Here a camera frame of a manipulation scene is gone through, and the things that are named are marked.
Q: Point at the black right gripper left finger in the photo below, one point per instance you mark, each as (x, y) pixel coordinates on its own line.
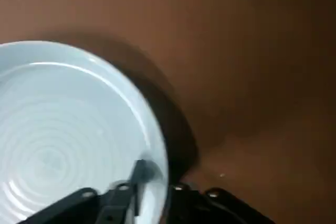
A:
(113, 205)

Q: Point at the light blue round plate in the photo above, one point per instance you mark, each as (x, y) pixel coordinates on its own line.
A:
(65, 116)

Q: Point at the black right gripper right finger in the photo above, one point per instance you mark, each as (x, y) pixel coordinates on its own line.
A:
(199, 208)

